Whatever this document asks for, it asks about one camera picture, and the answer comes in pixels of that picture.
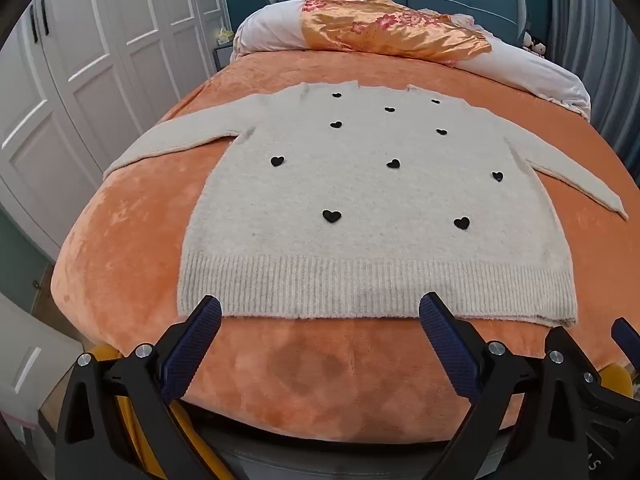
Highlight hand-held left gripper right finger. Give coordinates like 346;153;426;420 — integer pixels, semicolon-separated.
419;291;599;480

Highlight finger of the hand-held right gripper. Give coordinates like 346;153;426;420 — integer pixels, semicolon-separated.
546;326;640;423
611;316;640;363

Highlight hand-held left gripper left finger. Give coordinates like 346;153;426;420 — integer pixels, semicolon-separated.
54;295;237;480

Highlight cream sweater with black hearts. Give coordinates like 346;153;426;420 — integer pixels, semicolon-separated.
102;81;629;328

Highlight orange plush blanket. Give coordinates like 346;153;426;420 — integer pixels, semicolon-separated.
50;51;640;447

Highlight white storage cabinet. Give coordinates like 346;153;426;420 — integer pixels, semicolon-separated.
0;294;83;433

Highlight person's grey pants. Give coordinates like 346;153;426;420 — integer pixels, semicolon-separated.
212;437;453;480

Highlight grey-blue curtain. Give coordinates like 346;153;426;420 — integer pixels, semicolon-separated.
547;0;640;183

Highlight dark nightstand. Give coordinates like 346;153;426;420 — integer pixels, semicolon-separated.
212;44;237;75

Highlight white wardrobe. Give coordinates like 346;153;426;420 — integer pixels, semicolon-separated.
0;0;227;263

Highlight small plush toy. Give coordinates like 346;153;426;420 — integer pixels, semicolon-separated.
521;31;549;57

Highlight orange floral satin quilt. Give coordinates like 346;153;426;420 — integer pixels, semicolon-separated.
299;0;493;68

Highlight white pillow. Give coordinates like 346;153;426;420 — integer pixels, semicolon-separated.
231;0;592;121

